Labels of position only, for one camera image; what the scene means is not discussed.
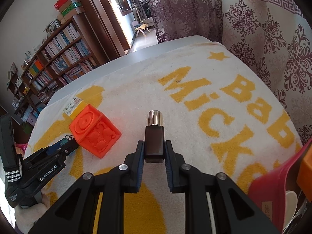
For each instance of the yellow white printed blanket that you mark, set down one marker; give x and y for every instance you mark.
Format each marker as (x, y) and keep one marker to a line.
(207, 102)

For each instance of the person's left hand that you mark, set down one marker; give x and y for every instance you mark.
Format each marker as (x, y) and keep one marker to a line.
(34, 213)

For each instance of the red metal tin container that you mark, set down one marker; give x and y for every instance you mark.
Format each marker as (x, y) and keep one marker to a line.
(268, 182)

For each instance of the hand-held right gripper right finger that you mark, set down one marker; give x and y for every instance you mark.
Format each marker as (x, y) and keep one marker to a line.
(168, 162)

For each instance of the green cardboard box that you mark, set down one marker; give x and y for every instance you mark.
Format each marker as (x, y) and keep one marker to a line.
(70, 9)

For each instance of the stack of coloured boxes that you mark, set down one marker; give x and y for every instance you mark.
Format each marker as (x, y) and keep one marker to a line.
(64, 2)

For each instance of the yellow cloth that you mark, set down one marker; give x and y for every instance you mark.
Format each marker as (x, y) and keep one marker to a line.
(142, 26)

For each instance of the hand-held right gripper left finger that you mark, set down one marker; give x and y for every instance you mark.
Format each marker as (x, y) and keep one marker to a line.
(141, 160)

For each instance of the wooden coat rack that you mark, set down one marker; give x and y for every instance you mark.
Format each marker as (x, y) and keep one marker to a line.
(136, 0)

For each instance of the brown wooden door frame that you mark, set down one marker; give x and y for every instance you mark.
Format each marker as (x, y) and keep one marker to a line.
(97, 17)

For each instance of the rows of books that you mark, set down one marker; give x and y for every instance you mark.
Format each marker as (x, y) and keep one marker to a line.
(65, 51)

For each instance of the small yellow cardboard box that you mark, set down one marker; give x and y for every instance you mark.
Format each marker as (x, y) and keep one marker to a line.
(78, 109)

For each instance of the small dark wooden shelf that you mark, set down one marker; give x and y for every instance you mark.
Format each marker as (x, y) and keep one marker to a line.
(22, 95)

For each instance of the small stool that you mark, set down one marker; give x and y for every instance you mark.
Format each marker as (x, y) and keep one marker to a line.
(140, 32)

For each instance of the brown wooden bookshelf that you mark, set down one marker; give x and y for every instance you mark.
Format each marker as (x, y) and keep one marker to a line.
(54, 61)

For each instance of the pink fleece cloth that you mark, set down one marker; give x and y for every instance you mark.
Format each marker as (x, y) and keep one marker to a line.
(20, 148)

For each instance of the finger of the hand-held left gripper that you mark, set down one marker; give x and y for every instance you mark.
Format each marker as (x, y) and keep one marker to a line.
(57, 146)
(70, 148)

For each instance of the brown bottle with silver cap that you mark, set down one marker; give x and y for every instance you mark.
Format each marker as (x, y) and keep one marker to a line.
(154, 139)

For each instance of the patterned purple white curtain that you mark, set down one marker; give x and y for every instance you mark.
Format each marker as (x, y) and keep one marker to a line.
(256, 29)

